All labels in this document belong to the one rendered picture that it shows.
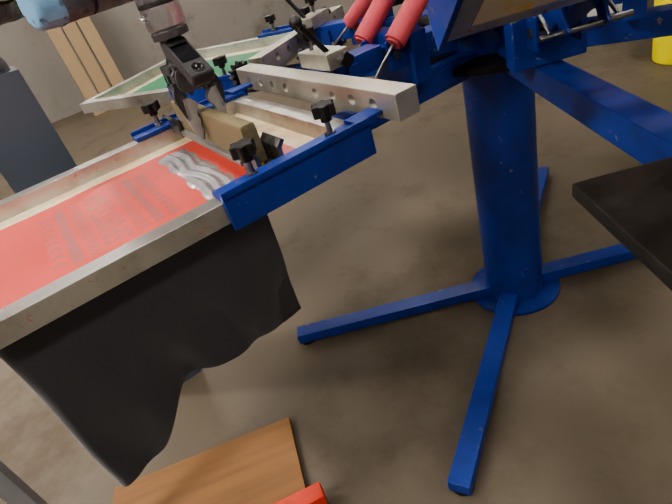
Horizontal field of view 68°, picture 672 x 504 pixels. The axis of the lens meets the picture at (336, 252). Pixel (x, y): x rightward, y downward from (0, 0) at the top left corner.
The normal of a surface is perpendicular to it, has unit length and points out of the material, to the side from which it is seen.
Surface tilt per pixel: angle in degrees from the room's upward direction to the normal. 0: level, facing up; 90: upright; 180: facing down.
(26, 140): 90
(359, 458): 0
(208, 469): 0
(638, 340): 0
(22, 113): 90
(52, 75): 90
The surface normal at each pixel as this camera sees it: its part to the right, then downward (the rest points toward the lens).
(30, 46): 0.56, 0.33
